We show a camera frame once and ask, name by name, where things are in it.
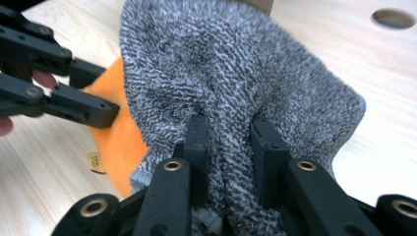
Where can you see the grey towel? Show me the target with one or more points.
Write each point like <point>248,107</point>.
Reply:
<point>229,72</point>

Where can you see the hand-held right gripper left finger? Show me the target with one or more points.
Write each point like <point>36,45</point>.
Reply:
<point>196,164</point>

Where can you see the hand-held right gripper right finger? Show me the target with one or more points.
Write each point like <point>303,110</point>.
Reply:
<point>272,170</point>

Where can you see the orange plush toy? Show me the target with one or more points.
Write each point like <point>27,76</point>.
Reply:
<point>121,137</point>

